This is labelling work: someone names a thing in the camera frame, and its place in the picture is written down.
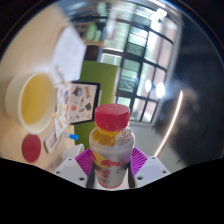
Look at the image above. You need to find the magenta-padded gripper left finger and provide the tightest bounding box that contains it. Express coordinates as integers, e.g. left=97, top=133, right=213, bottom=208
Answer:
left=52, top=147, right=96, bottom=189

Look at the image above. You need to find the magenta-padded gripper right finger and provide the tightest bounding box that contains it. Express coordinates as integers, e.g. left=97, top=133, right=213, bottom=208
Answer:
left=127, top=147, right=171, bottom=188

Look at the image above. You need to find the red-capped clear drink bottle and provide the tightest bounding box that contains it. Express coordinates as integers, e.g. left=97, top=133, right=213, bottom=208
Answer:
left=88, top=103, right=136, bottom=190

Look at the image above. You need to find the white marker with blue cap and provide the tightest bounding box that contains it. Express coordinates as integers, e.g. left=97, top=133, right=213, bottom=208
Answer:
left=61, top=131, right=80, bottom=142

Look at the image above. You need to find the small white flat device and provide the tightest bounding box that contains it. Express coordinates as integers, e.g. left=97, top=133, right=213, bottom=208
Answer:
left=43, top=130, right=60, bottom=155

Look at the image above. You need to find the flat round red coaster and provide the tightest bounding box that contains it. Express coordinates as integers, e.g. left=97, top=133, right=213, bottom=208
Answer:
left=21, top=133, right=43, bottom=164

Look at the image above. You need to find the colourful printed booklet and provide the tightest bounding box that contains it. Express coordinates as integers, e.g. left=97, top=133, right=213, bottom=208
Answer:
left=53, top=83, right=73, bottom=140

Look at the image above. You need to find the black-framed picture sheet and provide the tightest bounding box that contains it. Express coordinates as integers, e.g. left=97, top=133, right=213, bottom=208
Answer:
left=68, top=80, right=102, bottom=126

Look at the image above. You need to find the cream cup with yellow inside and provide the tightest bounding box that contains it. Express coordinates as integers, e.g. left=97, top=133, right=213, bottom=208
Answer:
left=4, top=71, right=57, bottom=135

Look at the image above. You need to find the green partition panel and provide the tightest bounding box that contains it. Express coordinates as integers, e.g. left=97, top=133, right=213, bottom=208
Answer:
left=73, top=59, right=120, bottom=150

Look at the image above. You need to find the large dark-framed window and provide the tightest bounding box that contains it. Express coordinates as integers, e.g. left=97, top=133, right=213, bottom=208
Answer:
left=99, top=1, right=184, bottom=126

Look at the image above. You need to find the white paper sheet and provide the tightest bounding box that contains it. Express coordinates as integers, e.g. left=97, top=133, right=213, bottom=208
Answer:
left=50, top=26, right=88, bottom=85

